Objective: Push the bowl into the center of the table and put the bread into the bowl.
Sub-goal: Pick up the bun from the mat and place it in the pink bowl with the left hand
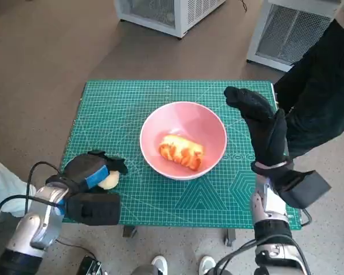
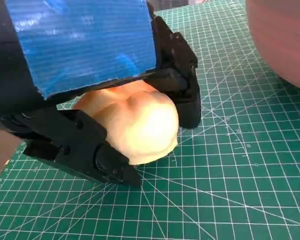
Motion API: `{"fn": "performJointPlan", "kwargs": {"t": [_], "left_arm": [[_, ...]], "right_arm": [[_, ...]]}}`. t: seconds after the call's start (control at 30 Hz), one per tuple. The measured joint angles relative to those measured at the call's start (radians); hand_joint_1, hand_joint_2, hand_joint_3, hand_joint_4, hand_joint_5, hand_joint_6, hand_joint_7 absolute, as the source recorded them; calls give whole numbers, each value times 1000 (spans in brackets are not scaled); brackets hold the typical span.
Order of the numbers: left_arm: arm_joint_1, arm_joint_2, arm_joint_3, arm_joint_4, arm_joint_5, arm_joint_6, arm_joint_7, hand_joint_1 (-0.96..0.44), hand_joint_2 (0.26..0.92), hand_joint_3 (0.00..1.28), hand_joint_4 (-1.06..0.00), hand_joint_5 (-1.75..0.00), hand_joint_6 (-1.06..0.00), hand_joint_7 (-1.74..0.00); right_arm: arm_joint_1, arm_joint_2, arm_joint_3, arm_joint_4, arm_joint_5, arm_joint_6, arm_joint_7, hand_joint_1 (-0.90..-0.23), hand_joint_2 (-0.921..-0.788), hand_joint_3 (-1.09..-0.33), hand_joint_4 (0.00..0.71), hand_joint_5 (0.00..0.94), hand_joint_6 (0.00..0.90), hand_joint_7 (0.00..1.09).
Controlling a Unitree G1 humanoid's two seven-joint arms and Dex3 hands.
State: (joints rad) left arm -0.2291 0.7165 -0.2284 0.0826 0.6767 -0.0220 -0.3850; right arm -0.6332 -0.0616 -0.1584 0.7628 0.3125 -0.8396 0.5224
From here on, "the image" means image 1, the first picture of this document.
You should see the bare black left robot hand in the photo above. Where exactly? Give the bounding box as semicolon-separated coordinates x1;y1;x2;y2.
62;150;129;193

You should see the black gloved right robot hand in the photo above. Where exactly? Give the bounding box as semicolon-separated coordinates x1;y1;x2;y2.
223;86;290;167

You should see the round toy bread bun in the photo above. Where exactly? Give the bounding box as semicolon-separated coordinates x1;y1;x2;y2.
99;171;120;190

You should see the pink bowl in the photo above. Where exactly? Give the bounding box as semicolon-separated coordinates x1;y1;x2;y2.
139;101;228;181

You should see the long braided toy bread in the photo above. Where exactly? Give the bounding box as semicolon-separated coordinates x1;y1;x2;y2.
158;134;205;172

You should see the person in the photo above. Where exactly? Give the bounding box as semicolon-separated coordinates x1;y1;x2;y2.
0;156;37;217

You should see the green cutting mat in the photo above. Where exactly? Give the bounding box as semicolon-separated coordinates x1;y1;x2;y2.
60;80;303;231

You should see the white mesh cabinet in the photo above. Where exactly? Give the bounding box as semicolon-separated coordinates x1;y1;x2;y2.
114;0;227;38
246;0;342;72

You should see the white shoe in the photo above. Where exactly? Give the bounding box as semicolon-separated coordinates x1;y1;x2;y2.
199;255;218;275
151;255;169;275

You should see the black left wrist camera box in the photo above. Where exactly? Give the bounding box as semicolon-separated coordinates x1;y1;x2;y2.
61;192;122;226

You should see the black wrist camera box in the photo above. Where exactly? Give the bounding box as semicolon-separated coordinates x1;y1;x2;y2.
61;192;122;226
277;168;332;209

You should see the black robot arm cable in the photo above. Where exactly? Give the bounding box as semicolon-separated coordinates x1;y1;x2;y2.
214;234;310;275
0;194;61;264
25;162;64;207

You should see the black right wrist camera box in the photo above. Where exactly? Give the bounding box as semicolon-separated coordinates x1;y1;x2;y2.
277;168;332;209

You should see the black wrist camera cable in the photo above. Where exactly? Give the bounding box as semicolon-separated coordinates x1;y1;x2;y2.
300;207;313;227

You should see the black device with cables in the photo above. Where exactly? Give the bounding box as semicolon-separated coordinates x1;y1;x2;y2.
79;256;104;275

